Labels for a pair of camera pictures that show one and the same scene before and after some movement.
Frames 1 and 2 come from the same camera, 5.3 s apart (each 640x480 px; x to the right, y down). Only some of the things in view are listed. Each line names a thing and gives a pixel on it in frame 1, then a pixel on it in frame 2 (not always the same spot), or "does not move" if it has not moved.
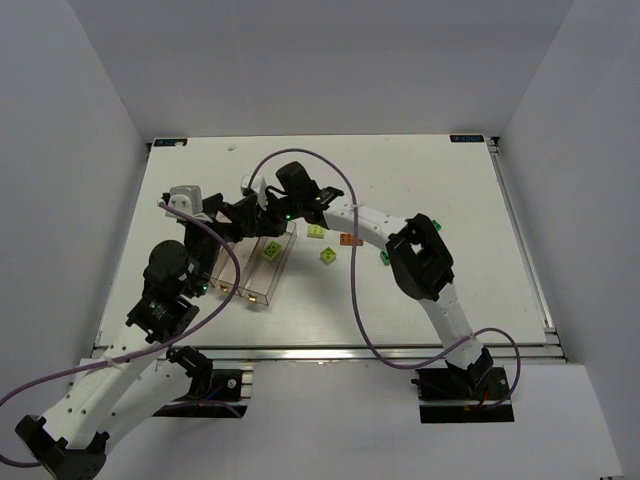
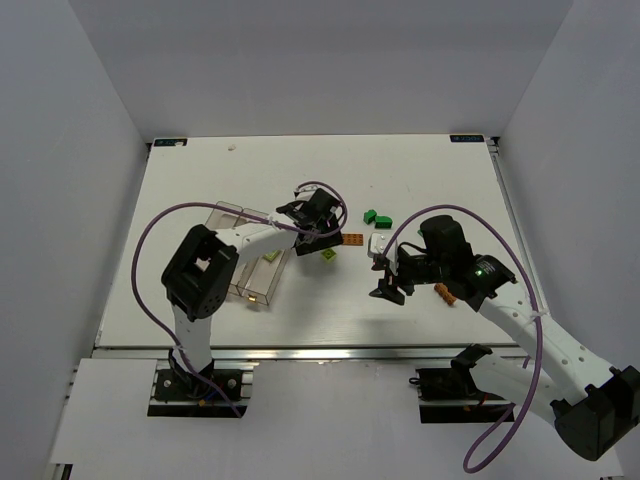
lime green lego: x=272 y=250 does not move
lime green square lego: x=328 y=255 does not move
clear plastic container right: x=266 y=265 does not move
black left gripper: x=220 y=214 -> x=318 y=240
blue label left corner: x=182 y=142 does not move
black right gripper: x=273 y=208 -> x=395 y=275
